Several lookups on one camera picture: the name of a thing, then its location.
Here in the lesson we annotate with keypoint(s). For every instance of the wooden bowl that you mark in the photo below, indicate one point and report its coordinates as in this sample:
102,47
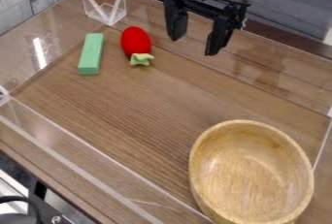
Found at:
249,174

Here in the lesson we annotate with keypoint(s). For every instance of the green rectangular block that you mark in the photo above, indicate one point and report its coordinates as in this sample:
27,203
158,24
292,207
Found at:
90,60

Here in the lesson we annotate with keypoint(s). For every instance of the clear acrylic tray barrier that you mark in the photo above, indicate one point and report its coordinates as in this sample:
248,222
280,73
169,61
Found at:
106,137

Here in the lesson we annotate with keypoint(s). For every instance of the red plush strawberry toy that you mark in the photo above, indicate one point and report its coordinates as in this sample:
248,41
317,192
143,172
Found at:
137,46

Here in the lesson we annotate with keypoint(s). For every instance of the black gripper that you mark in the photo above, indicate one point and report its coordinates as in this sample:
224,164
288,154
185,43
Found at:
229,10

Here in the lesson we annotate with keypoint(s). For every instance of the clear acrylic corner stand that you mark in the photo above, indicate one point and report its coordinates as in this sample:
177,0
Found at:
106,13

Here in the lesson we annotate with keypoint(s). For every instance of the black table leg bracket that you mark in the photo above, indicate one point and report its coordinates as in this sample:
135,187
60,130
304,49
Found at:
50,215

